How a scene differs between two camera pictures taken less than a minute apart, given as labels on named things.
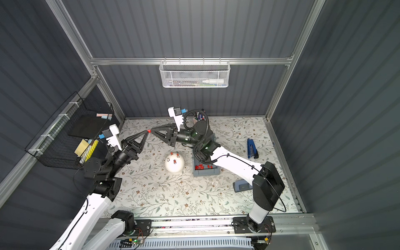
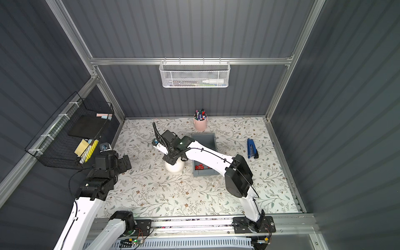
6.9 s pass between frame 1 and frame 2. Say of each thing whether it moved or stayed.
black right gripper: moved
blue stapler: stayed
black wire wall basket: stayed
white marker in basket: stayed
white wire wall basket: stayed
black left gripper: moved
